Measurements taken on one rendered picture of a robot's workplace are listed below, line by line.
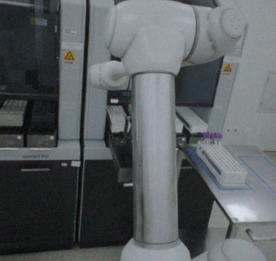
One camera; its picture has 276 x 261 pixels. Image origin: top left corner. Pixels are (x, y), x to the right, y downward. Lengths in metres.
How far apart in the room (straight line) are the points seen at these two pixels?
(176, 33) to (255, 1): 2.44
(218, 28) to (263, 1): 2.45
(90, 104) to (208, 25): 1.00
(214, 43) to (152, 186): 0.35
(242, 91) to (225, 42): 2.52
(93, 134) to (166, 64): 1.06
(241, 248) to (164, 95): 0.39
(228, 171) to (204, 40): 0.69
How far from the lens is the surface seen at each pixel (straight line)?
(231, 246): 0.77
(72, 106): 1.60
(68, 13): 1.51
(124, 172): 1.31
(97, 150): 1.61
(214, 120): 1.84
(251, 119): 3.42
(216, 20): 0.72
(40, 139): 1.57
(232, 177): 1.29
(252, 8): 3.10
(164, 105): 0.66
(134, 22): 0.66
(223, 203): 1.19
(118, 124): 1.59
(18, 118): 1.62
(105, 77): 1.18
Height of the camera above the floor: 1.46
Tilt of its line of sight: 21 degrees down
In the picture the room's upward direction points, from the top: 7 degrees clockwise
